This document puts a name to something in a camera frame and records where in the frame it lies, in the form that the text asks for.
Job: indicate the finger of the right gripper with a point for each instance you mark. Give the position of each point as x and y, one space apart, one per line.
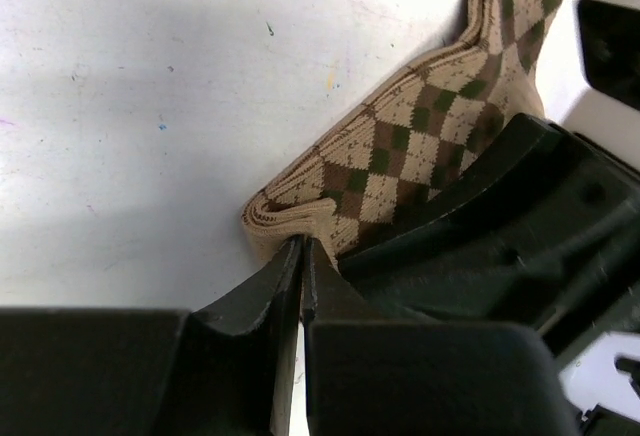
541 230

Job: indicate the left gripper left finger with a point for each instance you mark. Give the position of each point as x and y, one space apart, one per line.
226 369

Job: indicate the brown argyle sock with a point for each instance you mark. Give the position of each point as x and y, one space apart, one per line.
412 137

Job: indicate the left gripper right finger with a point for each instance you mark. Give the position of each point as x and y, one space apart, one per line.
369 375

